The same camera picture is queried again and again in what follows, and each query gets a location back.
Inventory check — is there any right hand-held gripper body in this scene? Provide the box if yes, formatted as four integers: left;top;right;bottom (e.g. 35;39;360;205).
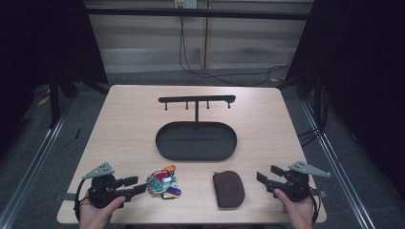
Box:
272;160;331;203

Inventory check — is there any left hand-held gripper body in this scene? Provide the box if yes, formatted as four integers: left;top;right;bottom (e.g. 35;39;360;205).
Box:
81;161;134;210

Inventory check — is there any key ring with coloured tags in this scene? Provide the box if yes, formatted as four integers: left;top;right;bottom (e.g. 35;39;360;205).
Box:
145;164;182;200

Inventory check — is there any brown zip pouch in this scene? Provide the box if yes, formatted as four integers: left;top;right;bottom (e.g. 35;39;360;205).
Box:
212;170;245;210

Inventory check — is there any black key holder with tray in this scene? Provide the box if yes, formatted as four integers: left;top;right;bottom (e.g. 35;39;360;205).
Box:
155;94;239;162

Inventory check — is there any person's left hand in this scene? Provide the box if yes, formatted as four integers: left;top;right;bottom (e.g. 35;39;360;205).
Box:
78;196;127;229

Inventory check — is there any person's right hand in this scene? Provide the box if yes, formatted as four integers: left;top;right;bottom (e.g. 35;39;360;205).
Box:
273;188;315;229

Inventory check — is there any yellow tape piece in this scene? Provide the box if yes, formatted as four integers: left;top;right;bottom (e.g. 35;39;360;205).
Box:
35;94;51;108

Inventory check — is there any dark curtain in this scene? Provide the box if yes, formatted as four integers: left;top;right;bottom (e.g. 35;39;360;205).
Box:
286;0;405;199
0;0;109;160

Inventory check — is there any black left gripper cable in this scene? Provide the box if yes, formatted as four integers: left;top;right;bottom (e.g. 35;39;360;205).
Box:
74;177;94;222

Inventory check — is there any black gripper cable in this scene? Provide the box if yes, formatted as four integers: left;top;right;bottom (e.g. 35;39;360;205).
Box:
309;194;321;225
74;177;94;222

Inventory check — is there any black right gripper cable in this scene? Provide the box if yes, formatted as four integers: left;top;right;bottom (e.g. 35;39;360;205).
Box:
309;194;321;225

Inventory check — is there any metal floor rail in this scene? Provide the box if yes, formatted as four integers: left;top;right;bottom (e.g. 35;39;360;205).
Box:
300;99;374;229
0;97;76;229

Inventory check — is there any bundle of black floor cables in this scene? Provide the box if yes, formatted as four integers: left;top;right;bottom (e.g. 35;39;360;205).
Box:
297;87;330;148

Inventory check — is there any black frame leg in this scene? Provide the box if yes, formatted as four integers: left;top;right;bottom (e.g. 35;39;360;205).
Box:
47;72;111;130
276;71;323;119

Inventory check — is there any black cable from wall socket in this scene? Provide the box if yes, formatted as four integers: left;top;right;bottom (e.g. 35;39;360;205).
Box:
178;16;291;88

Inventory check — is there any black horizontal frame bar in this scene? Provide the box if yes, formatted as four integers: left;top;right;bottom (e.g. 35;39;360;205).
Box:
85;7;310;21

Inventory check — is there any white wall socket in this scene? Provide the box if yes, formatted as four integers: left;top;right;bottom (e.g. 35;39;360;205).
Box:
174;0;199;10

